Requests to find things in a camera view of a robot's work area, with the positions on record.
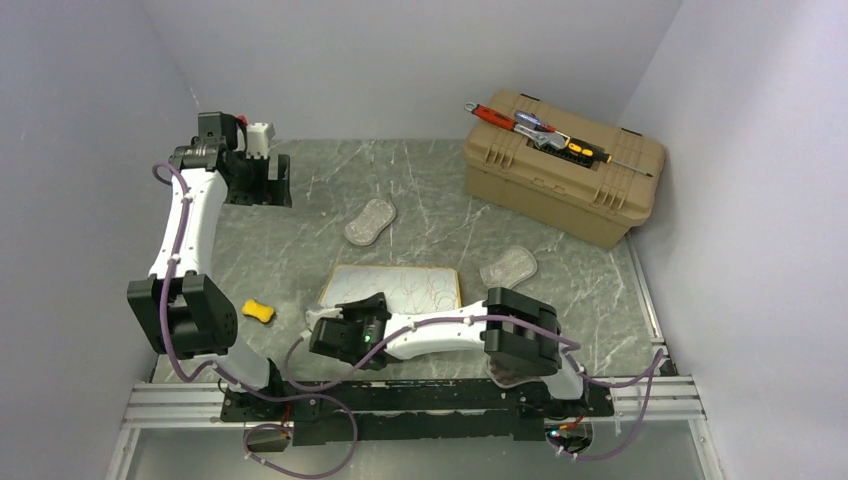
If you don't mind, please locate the yellow framed whiteboard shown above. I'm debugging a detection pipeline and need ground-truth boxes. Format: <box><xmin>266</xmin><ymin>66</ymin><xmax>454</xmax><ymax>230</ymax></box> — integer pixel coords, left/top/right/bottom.
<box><xmin>318</xmin><ymin>265</ymin><xmax>463</xmax><ymax>314</ymax></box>

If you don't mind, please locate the grey blue scrubbing sponge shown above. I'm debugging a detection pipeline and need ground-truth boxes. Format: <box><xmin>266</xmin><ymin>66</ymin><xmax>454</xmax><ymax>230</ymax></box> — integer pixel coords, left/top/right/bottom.
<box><xmin>479</xmin><ymin>245</ymin><xmax>538</xmax><ymax>289</ymax></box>

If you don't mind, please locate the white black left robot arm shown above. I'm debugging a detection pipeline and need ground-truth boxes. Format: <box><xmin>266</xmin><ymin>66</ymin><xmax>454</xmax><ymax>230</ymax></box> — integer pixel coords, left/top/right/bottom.
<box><xmin>127</xmin><ymin>111</ymin><xmax>292</xmax><ymax>420</ymax></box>

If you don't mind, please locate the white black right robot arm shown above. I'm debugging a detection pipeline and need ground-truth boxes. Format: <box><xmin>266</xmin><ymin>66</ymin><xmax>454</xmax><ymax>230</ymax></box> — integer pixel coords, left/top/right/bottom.
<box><xmin>306</xmin><ymin>287</ymin><xmax>590</xmax><ymax>415</ymax></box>

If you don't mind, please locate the yellow black sponge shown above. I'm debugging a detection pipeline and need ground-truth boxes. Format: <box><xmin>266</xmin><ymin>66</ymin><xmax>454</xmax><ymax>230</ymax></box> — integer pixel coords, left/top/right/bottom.
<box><xmin>241</xmin><ymin>299</ymin><xmax>276</xmax><ymax>324</ymax></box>

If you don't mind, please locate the grey silver scrubbing sponge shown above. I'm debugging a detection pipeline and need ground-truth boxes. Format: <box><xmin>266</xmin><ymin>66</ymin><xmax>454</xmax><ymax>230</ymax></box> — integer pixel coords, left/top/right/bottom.
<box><xmin>343</xmin><ymin>198</ymin><xmax>397</xmax><ymax>247</ymax></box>

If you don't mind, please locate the dark wavy foam sponge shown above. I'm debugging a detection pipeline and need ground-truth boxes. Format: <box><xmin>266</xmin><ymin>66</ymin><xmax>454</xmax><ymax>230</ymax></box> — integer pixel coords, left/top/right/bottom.
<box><xmin>487</xmin><ymin>369</ymin><xmax>536</xmax><ymax>390</ymax></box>

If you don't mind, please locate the blue red screwdriver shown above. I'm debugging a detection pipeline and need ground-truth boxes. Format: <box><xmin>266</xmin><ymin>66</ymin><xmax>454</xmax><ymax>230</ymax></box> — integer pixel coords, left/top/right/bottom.
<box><xmin>514</xmin><ymin>110</ymin><xmax>558</xmax><ymax>133</ymax></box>

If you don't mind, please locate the tan plastic toolbox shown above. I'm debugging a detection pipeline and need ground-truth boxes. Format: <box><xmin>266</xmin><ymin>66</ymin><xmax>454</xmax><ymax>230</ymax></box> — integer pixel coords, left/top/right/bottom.
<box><xmin>463</xmin><ymin>90</ymin><xmax>668</xmax><ymax>249</ymax></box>

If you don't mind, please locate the yellow black screwdriver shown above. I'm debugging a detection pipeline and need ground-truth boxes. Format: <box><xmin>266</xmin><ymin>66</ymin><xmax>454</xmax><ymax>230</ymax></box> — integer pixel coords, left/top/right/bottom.
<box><xmin>563</xmin><ymin>137</ymin><xmax>654</xmax><ymax>178</ymax></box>

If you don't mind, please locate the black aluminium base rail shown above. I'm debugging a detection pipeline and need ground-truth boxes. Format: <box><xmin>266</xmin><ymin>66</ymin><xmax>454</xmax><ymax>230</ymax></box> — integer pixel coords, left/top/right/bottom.
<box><xmin>122</xmin><ymin>376</ymin><xmax>705</xmax><ymax>446</ymax></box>

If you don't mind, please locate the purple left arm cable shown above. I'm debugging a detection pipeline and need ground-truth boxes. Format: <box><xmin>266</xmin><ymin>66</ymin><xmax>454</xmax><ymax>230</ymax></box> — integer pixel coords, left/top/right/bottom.
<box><xmin>152</xmin><ymin>162</ymin><xmax>359</xmax><ymax>480</ymax></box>

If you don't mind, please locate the red handled adjustable wrench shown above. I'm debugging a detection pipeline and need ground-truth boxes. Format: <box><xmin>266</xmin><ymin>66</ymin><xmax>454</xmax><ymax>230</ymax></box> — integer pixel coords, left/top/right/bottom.
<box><xmin>464</xmin><ymin>102</ymin><xmax>569</xmax><ymax>150</ymax></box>

